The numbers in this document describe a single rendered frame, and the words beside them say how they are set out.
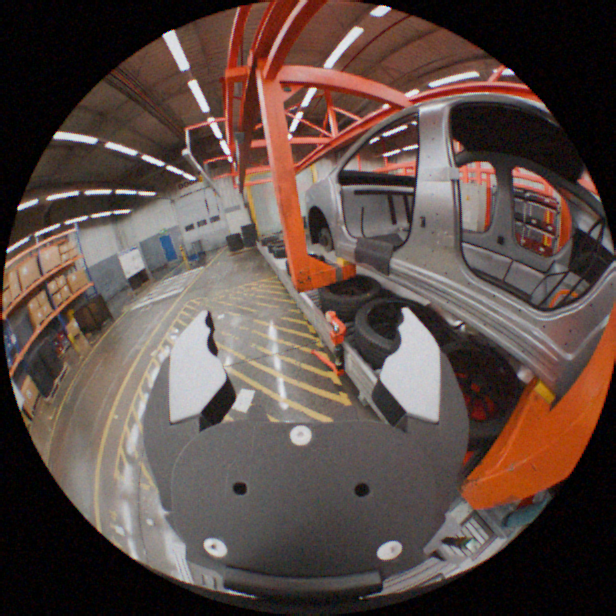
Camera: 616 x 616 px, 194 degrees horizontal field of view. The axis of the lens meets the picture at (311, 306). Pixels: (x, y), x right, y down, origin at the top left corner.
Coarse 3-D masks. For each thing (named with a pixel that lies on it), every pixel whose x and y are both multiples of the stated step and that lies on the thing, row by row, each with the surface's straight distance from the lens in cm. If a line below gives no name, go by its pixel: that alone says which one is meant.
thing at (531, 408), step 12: (528, 384) 126; (528, 396) 107; (516, 408) 115; (528, 408) 101; (540, 408) 108; (516, 420) 97; (528, 420) 89; (504, 432) 101; (516, 432) 90; (504, 444) 86
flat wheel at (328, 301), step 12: (360, 276) 205; (324, 288) 182; (336, 288) 208; (348, 288) 191; (360, 288) 183; (372, 288) 178; (324, 300) 169; (336, 300) 159; (348, 300) 157; (360, 300) 159; (324, 312) 178; (336, 312) 167; (348, 312) 163
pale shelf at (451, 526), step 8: (448, 512) 96; (448, 520) 97; (440, 528) 96; (448, 528) 98; (456, 528) 100; (440, 536) 97; (448, 536) 99; (432, 544) 97; (440, 544) 99; (424, 552) 98
